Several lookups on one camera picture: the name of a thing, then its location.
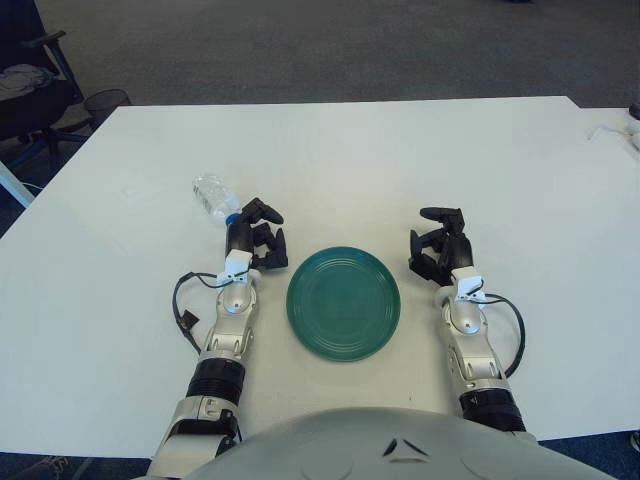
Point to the clear bottle with blue cap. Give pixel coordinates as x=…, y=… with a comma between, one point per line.
x=215, y=197

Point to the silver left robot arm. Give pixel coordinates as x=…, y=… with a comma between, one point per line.
x=235, y=300

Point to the black office chair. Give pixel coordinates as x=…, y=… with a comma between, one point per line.
x=30, y=115

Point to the grey cloth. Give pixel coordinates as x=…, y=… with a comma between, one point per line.
x=22, y=80

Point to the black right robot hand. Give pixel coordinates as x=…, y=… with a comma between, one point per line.
x=457, y=250

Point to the white table leg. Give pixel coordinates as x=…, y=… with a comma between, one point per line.
x=15, y=186

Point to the green round plate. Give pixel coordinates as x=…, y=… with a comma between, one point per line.
x=344, y=305

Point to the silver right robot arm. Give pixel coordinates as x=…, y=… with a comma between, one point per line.
x=465, y=320

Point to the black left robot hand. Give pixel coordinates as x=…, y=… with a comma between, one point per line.
x=239, y=237

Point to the grey robot torso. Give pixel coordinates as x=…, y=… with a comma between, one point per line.
x=400, y=450

